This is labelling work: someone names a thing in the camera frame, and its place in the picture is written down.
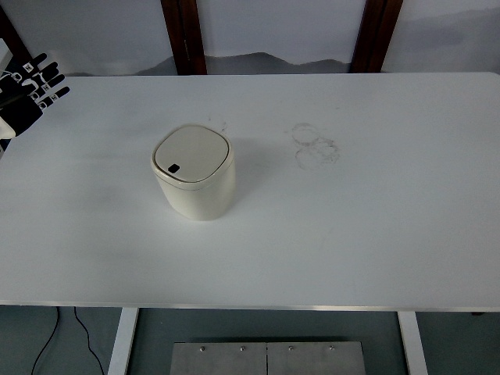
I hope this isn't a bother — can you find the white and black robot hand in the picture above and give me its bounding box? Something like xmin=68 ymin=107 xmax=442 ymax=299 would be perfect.
xmin=0 ymin=52 xmax=71 ymax=140

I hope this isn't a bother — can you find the cream trash bin with lid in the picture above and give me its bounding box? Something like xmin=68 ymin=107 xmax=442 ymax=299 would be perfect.
xmin=150 ymin=123 xmax=237 ymax=222

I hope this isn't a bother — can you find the white box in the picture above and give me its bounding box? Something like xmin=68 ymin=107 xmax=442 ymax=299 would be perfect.
xmin=0 ymin=38 xmax=13 ymax=72

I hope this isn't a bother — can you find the white table leg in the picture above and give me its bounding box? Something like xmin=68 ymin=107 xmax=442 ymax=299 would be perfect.
xmin=107 ymin=307 xmax=140 ymax=375
xmin=397 ymin=310 xmax=430 ymax=375

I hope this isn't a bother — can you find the grey metal plate with screws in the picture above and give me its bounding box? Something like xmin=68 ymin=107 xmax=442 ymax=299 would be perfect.
xmin=170 ymin=341 xmax=366 ymax=375

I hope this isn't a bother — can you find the dark brown wooden screen frame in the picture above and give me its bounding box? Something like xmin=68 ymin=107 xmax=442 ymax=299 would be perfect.
xmin=160 ymin=0 xmax=209 ymax=76
xmin=0 ymin=15 xmax=32 ymax=63
xmin=349 ymin=0 xmax=405 ymax=74

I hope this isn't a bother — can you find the black floor cable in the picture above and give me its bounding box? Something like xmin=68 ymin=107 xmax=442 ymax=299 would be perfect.
xmin=30 ymin=306 xmax=62 ymax=375
xmin=73 ymin=306 xmax=105 ymax=375

